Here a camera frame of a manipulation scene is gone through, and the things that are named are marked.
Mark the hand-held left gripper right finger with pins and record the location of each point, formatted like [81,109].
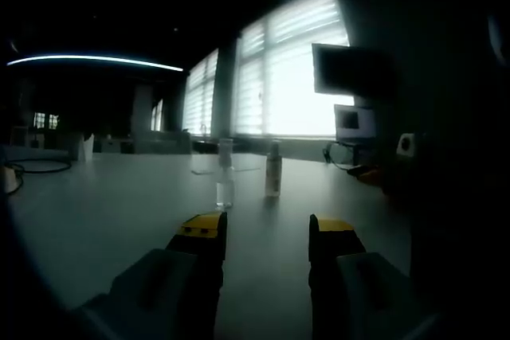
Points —
[346,272]

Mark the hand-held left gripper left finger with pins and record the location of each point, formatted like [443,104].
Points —
[191,268]

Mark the clear pump bottle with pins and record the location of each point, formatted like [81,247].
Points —
[225,174]

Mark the beige spray bottle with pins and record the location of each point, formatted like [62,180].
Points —
[273,174]

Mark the black eyeglasses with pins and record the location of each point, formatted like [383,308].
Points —
[338,155]

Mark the small white-framed monitor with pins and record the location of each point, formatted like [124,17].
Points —
[354,121]

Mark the dark monitor screen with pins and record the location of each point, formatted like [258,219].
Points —
[346,71]

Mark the ceiling light strip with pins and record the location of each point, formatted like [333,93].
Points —
[95,59]

